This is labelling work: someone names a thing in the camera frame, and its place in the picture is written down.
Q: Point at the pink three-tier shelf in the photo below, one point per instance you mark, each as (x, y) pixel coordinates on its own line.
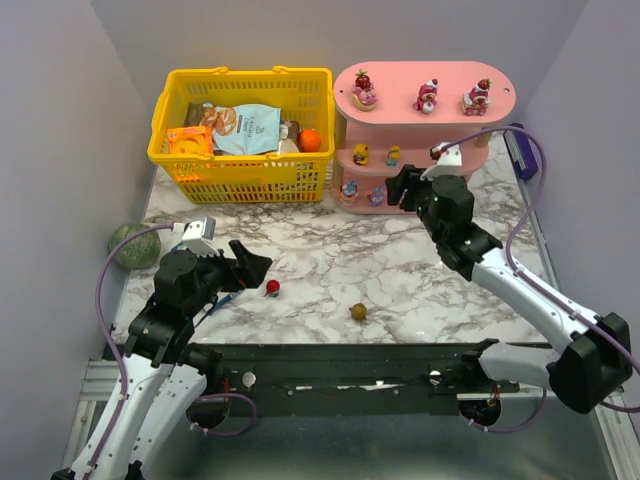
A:
(395, 122)

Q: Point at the red cherry toy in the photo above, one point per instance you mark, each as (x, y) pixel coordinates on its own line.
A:
(272, 289)

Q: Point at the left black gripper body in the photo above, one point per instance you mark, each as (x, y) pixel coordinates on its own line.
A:
(233, 270)

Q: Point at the orange fruit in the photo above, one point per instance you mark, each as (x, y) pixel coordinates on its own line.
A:
(309, 141)

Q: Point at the small yellow blue toy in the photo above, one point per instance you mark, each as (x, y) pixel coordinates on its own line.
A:
(393, 156)

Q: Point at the blue white box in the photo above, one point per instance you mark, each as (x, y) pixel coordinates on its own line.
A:
(220, 303)

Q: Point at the olive brown round toy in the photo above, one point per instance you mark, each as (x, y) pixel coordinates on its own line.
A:
(358, 312)

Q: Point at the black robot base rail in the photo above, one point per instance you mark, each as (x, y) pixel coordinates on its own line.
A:
(345, 380)

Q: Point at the pink bear figure toy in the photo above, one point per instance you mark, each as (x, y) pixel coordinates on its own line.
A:
(426, 100)

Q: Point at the brown snack packet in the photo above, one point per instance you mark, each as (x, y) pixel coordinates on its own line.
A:
(194, 114)

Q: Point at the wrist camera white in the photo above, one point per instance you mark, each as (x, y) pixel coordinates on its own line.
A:
(197, 236)
(447, 161)

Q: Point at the yellow plastic shopping basket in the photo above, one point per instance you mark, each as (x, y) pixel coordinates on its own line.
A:
(304, 95)

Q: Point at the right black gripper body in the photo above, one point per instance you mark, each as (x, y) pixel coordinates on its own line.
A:
(409, 189)

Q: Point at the orange snack box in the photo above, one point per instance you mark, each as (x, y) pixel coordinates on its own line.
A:
(193, 140)

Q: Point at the beige round item in basket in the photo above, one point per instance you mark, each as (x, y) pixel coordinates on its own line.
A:
(287, 146)

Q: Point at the small purple bunny toy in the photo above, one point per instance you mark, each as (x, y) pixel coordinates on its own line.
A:
(377, 197)

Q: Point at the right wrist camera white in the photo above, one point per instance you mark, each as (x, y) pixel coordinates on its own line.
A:
(447, 161)

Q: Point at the green textured melon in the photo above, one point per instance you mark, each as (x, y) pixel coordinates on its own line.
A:
(140, 253)

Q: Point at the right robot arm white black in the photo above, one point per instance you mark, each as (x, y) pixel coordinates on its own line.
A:
(590, 354)

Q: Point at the purple box at wall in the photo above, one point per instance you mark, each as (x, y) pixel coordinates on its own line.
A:
(521, 155)

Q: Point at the strawberry pink bear donut toy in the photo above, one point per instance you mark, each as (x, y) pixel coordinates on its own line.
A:
(364, 96)

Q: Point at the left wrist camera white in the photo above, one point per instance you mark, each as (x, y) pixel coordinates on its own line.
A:
(197, 236)

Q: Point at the purple orange bunny toy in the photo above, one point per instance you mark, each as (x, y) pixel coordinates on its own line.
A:
(349, 192)

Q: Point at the light blue chips bag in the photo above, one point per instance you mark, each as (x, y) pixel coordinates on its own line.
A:
(243, 130)

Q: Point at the yellow duck toy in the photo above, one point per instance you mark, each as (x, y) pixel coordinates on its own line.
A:
(360, 154)

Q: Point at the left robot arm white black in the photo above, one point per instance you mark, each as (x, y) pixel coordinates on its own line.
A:
(162, 372)

